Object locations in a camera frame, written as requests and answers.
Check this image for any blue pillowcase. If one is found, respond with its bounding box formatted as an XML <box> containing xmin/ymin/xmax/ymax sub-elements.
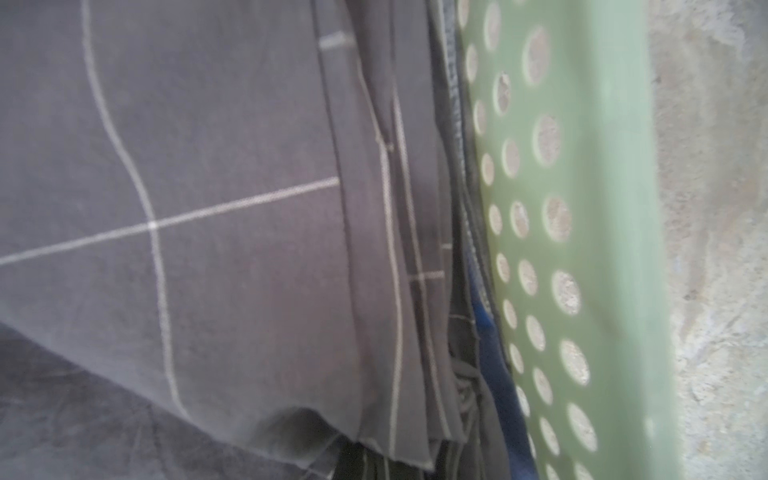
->
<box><xmin>440</xmin><ymin>1</ymin><xmax>538</xmax><ymax>479</ymax></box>

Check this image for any dark grey checked pillowcase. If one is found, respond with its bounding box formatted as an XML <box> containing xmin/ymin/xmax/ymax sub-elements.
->
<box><xmin>1</xmin><ymin>330</ymin><xmax>513</xmax><ymax>479</ymax></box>
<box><xmin>1</xmin><ymin>1</ymin><xmax>466</xmax><ymax>469</ymax></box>

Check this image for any mint green plastic basket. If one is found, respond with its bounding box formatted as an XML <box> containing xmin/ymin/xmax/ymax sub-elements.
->
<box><xmin>455</xmin><ymin>1</ymin><xmax>681</xmax><ymax>479</ymax></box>

